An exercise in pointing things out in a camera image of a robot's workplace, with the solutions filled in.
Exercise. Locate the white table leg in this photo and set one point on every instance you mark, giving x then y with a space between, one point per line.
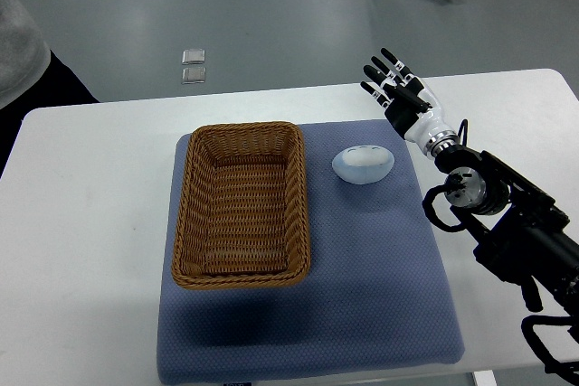
484 378

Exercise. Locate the light blue plush toy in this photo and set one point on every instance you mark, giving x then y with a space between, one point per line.
365 164

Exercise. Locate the brown wicker basket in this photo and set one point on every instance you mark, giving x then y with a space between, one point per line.
242 219

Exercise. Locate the blue quilted mat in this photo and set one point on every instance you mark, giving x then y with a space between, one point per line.
376 296

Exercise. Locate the person in grey sweater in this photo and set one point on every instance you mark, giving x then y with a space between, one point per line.
32 76

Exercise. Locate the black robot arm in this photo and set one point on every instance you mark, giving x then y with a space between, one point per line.
519 233

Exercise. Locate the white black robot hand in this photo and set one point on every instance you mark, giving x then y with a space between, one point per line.
409 105

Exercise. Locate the upper metal floor plate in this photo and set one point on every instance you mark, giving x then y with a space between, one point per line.
193 56

